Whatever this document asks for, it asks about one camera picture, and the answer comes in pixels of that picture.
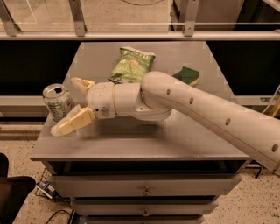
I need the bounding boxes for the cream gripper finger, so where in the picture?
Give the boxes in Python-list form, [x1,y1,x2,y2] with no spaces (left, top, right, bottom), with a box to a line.
[71,77,95,96]
[51,105,95,137]

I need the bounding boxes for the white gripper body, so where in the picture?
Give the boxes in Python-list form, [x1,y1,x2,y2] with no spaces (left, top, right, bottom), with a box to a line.
[86,82,115,119]

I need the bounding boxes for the silver green soda can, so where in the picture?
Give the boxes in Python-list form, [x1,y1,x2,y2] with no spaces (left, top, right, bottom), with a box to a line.
[43,83,74,123]

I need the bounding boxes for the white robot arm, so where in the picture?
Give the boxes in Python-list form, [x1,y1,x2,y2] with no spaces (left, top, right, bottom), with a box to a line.
[51,71,280,175]

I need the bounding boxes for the green chip bag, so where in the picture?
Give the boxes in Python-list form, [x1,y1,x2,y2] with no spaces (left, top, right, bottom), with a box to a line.
[110,46,156,83]

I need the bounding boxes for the grey drawer cabinet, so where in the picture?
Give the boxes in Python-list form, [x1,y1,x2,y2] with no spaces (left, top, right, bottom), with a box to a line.
[29,40,267,224]

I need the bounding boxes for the green yellow sponge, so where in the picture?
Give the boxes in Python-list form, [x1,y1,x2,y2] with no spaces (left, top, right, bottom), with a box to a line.
[173,66,200,87]

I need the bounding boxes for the black chair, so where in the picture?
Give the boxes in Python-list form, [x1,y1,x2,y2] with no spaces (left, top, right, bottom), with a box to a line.
[0,153,36,224]

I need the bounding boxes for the brass upper drawer knob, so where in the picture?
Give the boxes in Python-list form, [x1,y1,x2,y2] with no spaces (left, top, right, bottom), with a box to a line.
[143,186,151,196]

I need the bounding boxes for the brass drawer knob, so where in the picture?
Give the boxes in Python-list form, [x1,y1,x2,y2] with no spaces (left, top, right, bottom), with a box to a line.
[143,186,151,196]
[142,209,151,217]

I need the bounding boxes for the metal window railing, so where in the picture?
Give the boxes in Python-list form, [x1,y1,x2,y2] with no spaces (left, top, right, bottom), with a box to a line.
[0,0,280,41]

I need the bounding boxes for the brass lower drawer knob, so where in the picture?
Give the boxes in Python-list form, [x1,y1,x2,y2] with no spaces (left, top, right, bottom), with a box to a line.
[142,209,151,217]

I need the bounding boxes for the wire basket on floor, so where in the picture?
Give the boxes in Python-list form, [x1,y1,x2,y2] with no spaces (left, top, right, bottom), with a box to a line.
[36,169,60,201]

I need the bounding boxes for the black floor cable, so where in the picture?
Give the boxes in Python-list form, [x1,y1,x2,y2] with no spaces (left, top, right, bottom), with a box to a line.
[45,208,77,224]

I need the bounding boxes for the yellow frame stand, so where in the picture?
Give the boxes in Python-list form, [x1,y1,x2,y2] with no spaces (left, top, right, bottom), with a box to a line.
[269,96,280,117]

